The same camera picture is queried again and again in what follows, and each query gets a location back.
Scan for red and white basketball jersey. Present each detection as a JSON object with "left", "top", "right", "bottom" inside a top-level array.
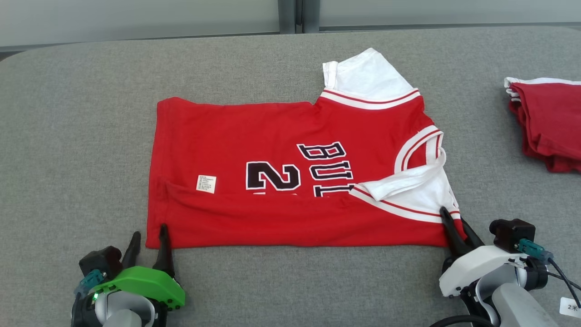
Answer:
[{"left": 146, "top": 48, "right": 468, "bottom": 249}]

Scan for grey partition post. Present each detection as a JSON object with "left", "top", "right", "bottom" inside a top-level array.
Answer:
[{"left": 278, "top": 0, "right": 320, "bottom": 35}]

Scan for camera cable teal plug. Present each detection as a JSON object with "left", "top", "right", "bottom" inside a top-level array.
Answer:
[
  {"left": 517, "top": 238, "right": 581, "bottom": 309},
  {"left": 74, "top": 269, "right": 106, "bottom": 298}
]

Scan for red shorts with white stripe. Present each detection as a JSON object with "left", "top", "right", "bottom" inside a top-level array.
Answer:
[{"left": 504, "top": 76, "right": 581, "bottom": 173}]

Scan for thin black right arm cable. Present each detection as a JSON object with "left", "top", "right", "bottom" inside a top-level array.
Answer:
[{"left": 545, "top": 272, "right": 581, "bottom": 291}]

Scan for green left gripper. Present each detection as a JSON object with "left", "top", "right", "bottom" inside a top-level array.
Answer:
[{"left": 89, "top": 223, "right": 186, "bottom": 311}]

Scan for white cable label tag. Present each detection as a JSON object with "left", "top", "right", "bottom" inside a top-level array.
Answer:
[{"left": 559, "top": 297, "right": 581, "bottom": 318}]

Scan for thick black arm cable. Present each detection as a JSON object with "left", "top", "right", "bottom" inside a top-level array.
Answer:
[{"left": 429, "top": 315, "right": 495, "bottom": 327}]

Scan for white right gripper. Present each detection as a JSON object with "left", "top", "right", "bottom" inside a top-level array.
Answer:
[{"left": 438, "top": 207, "right": 529, "bottom": 298}]

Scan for left camera cable teal plug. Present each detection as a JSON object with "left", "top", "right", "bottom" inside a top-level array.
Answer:
[{"left": 74, "top": 269, "right": 106, "bottom": 298}]

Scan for right camera cable teal plug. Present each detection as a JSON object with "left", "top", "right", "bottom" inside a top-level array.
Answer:
[{"left": 517, "top": 238, "right": 581, "bottom": 309}]

